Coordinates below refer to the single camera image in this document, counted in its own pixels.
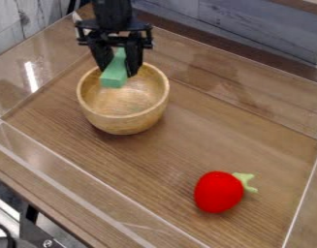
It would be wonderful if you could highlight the red plush strawberry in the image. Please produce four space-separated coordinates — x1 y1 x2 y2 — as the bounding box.
193 170 258 213

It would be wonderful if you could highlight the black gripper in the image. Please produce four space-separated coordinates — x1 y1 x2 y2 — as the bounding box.
75 0 152 78

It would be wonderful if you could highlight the clear acrylic corner bracket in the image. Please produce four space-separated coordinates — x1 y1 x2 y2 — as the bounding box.
71 12 92 42

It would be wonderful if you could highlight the clear acrylic tray wall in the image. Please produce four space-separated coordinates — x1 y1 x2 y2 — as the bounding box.
0 119 210 248

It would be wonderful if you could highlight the black cable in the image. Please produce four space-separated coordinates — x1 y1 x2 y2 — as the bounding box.
0 222 18 248

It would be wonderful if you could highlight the green rectangular block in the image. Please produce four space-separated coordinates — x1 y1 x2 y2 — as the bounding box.
99 47 128 88

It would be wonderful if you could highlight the brown wooden bowl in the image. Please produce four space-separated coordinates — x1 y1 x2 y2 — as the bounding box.
76 63 170 135

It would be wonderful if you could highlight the black table leg bracket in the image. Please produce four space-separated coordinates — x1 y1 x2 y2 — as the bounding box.
20 203 65 248

